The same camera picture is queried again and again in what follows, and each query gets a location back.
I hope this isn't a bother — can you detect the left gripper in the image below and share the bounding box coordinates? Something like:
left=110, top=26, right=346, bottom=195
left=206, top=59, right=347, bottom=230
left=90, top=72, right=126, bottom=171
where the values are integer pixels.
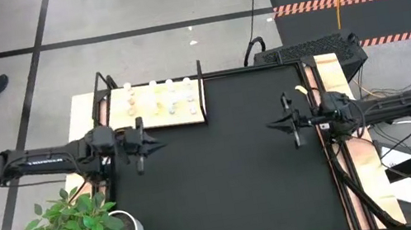
left=112, top=112, right=172, bottom=179

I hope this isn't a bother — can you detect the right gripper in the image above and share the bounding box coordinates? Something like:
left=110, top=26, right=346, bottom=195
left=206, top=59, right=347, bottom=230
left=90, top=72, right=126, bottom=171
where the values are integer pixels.
left=260, top=86, right=331, bottom=153

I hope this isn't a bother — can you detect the yellow tape tag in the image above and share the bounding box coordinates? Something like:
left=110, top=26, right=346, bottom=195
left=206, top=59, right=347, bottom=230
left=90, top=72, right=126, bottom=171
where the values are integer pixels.
left=295, top=83, right=309, bottom=97

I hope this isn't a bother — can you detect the black conduit loop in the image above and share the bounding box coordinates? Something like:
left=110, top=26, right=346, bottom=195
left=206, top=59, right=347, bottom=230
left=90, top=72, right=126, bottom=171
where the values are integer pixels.
left=239, top=35, right=270, bottom=68

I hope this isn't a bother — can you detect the black table mat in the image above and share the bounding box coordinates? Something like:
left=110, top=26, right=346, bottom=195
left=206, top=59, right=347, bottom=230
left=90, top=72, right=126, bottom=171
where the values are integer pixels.
left=96, top=57, right=352, bottom=230

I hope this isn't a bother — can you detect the black perforated computer case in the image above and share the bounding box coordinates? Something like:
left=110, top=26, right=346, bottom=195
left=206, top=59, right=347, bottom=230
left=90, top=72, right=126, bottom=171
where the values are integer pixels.
left=250, top=26, right=372, bottom=96

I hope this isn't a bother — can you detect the white paper sheet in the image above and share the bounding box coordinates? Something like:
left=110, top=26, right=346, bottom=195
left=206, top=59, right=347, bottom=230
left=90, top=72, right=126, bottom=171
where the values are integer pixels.
left=377, top=141, right=411, bottom=214

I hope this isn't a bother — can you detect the wooden shelf black frame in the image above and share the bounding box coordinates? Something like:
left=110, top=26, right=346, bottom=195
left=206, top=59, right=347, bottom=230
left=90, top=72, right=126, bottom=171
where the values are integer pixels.
left=83, top=54, right=211, bottom=142

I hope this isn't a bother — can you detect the white power cable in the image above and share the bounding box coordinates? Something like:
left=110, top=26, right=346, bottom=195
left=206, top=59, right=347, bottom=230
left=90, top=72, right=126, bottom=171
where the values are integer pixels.
left=390, top=116, right=411, bottom=129

